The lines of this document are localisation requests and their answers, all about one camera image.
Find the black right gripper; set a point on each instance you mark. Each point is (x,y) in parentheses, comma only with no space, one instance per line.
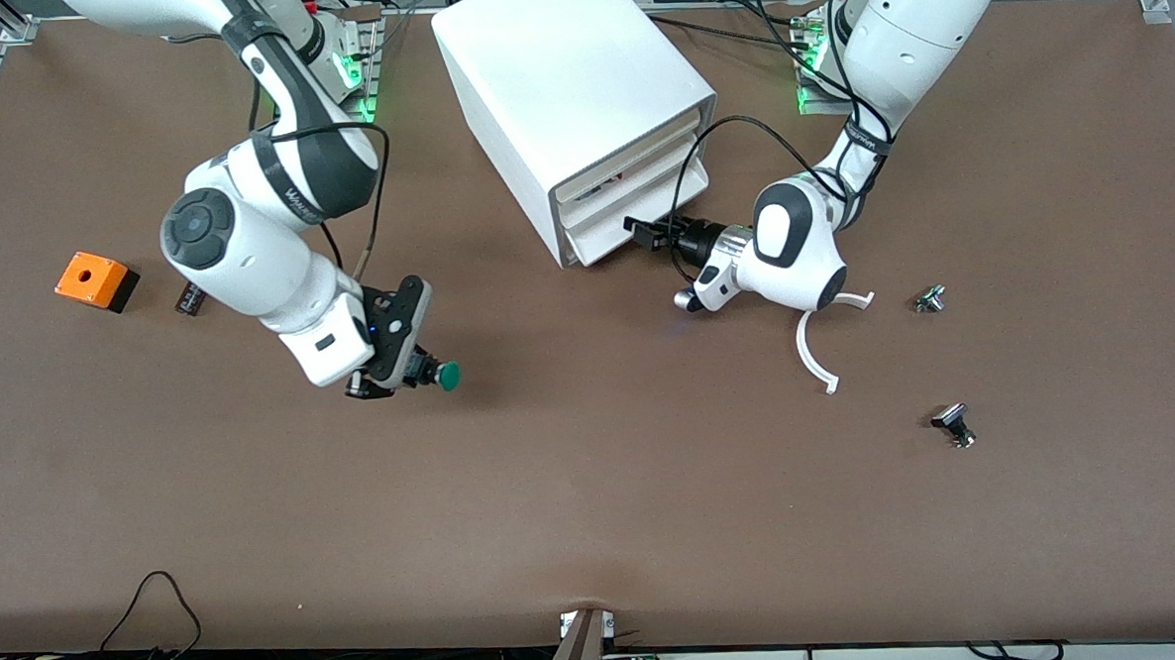
(413,367)

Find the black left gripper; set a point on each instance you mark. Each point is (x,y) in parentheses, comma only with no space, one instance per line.
(695,238)

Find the green push button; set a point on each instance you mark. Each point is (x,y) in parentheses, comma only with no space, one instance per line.
(448,376)

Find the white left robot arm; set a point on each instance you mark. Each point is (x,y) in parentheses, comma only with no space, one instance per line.
(912,28)

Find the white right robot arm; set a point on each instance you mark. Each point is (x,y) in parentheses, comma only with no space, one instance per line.
(247,256)

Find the small red black part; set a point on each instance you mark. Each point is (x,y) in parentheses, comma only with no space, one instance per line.
(609,183)

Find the white curved plastic arc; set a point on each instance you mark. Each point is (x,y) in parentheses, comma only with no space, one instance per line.
(805,355)

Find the small black contact block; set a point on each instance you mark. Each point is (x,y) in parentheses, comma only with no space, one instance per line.
(190,304)

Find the orange box with hole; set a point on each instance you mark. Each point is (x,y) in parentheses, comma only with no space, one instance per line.
(89,277)

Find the small metal bolt lower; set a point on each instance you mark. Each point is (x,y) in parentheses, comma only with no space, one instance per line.
(950,416)

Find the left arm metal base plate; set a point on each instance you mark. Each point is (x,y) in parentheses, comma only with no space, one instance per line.
(808,102)

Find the small silver switch part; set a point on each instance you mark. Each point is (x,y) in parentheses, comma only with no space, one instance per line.
(929,300)

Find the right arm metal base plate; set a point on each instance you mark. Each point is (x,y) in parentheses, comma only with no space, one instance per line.
(370,82)

